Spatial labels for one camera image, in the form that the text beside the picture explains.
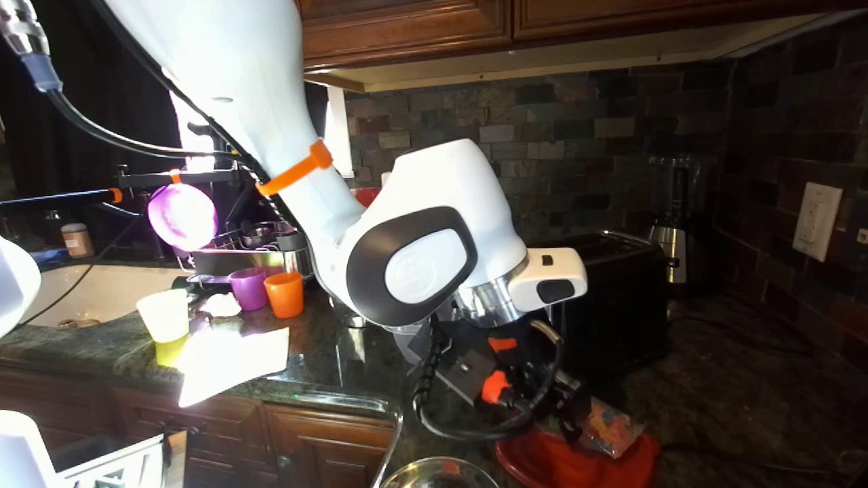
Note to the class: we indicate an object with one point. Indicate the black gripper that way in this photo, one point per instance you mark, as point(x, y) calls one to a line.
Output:
point(505, 382)

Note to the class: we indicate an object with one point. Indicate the clear bag of gummy bears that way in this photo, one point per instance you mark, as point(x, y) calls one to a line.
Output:
point(614, 429)

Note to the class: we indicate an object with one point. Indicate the red plastic container lid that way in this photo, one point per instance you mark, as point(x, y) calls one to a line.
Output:
point(578, 464)

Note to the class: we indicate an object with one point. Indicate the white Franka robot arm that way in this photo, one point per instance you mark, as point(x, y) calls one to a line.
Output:
point(423, 235)

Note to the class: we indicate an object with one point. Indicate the silver metal bowl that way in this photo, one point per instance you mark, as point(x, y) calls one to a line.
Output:
point(437, 477)

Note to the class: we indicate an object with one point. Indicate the purple plastic bowl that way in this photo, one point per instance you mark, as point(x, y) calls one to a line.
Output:
point(179, 219)

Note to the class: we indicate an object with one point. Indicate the black toaster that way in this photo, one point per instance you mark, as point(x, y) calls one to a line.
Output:
point(624, 307)

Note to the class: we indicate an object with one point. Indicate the dark blender with silver base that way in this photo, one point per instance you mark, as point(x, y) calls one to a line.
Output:
point(673, 245)

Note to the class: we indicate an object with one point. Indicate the wooden base cabinet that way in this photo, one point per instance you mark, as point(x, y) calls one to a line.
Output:
point(300, 448)

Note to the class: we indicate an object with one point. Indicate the orange plastic cup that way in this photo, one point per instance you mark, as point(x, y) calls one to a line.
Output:
point(286, 298)

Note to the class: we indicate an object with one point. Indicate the white paper sheet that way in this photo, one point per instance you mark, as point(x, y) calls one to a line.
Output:
point(232, 361)

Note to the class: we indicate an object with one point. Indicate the purple plastic cup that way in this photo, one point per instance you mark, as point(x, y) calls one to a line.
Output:
point(247, 288)

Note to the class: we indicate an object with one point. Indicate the small white dish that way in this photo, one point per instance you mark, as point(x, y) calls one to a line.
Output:
point(220, 304)

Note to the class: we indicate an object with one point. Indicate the metal dish pan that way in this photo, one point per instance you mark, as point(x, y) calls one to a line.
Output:
point(232, 260)

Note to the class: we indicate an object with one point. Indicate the white paper towel roll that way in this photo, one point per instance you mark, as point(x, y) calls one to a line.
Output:
point(336, 113)

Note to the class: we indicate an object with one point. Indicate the yellow green plastic cup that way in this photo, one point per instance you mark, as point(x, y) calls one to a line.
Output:
point(170, 355)

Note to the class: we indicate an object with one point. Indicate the white plastic cup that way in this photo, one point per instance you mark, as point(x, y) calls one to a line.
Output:
point(164, 315)

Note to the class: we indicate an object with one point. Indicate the white plastic crate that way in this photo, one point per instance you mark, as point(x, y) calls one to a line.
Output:
point(98, 464)

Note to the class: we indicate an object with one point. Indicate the small brown jar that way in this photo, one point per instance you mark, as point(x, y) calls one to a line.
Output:
point(76, 243)

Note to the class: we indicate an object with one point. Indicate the white wall switch plate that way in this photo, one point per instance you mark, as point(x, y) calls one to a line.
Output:
point(818, 222)

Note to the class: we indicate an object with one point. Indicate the grey wall outlet plate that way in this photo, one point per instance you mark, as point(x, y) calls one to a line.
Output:
point(860, 238)

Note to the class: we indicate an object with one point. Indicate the black camera mount rod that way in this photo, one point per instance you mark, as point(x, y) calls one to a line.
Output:
point(54, 195)

